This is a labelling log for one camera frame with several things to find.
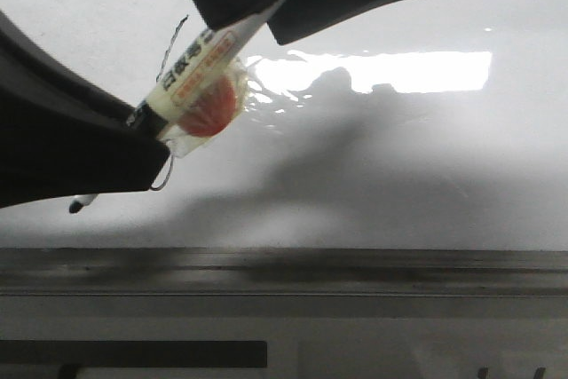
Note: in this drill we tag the white black whiteboard marker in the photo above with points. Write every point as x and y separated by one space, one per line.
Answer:
201 64

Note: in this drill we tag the black label strip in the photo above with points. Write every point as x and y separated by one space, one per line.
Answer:
153 354

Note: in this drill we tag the red taped magnet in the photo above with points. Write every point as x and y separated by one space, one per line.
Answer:
212 111

